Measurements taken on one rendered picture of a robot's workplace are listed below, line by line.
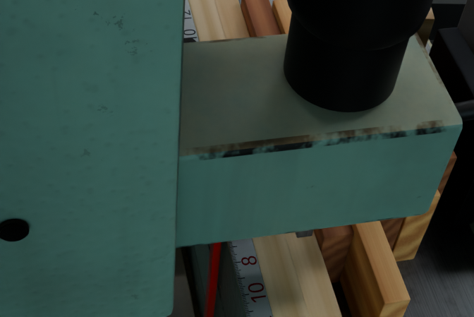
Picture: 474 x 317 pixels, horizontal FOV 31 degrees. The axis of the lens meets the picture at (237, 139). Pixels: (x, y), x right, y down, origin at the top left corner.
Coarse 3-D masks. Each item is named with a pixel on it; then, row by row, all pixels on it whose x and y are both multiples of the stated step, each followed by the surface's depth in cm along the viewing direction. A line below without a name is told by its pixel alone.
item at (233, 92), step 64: (192, 64) 38; (256, 64) 39; (192, 128) 36; (256, 128) 36; (320, 128) 36; (384, 128) 37; (448, 128) 37; (192, 192) 37; (256, 192) 38; (320, 192) 39; (384, 192) 40
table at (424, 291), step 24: (240, 0) 68; (432, 216) 55; (432, 240) 54; (456, 240) 54; (408, 264) 52; (432, 264) 52; (456, 264) 53; (336, 288) 51; (408, 288) 51; (432, 288) 51; (456, 288) 51; (216, 312) 52; (408, 312) 50; (432, 312) 50; (456, 312) 50
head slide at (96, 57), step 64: (0, 0) 22; (64, 0) 23; (128, 0) 23; (0, 64) 24; (64, 64) 25; (128, 64) 25; (0, 128) 26; (64, 128) 27; (128, 128) 27; (0, 192) 28; (64, 192) 29; (128, 192) 30; (0, 256) 31; (64, 256) 32; (128, 256) 33
